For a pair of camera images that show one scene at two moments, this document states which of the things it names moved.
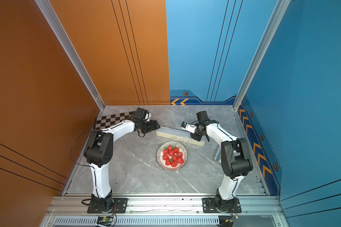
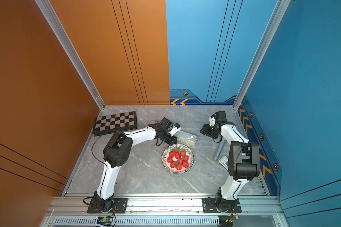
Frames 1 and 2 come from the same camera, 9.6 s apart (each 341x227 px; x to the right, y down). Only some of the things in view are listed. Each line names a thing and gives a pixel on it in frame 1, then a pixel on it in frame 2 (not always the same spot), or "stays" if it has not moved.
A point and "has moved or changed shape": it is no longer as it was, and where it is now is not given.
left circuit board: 104,221 stays
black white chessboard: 102,122 stays
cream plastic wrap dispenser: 181,135 has moved or changed shape
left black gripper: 154,126 to 173,142
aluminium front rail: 164,211 stays
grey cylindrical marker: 217,153 stays
